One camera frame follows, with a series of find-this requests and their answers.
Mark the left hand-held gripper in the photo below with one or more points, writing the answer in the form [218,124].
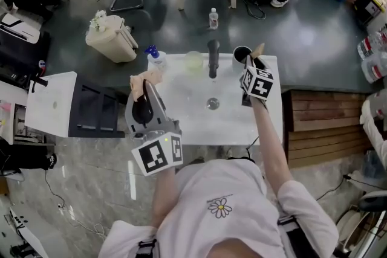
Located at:
[157,154]

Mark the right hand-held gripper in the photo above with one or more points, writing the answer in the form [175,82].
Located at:
[258,84]

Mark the white cup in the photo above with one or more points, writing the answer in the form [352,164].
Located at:
[239,61]

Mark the white sink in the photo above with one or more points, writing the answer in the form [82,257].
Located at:
[193,118]

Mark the person's left forearm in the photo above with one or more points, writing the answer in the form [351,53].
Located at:
[163,196]

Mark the person's right forearm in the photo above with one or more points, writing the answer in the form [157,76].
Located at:
[270,145]

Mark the translucent green cup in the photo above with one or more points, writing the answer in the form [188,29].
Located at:
[193,61]

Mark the metal sink drain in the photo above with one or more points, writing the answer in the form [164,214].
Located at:
[213,103]

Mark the blue pump soap bottle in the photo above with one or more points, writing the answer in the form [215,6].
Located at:
[156,58]

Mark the black faucet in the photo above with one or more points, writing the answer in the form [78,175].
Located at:
[213,60]

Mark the beige trash bin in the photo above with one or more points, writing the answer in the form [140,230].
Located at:
[113,40]

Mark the clear plastic water bottle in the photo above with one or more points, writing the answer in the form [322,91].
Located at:
[213,19]

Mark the white flower bunch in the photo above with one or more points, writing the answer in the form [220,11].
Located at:
[99,20]

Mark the small white washbasin cabinet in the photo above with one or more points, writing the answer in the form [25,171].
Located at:
[50,104]

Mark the brown wooden slat crate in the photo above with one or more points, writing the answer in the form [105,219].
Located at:
[323,127]

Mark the small black tap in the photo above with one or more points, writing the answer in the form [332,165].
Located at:
[38,83]

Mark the pack of water bottles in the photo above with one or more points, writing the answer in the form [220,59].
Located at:
[374,57]

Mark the person's white flower t-shirt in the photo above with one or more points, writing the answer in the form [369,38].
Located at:
[223,214]

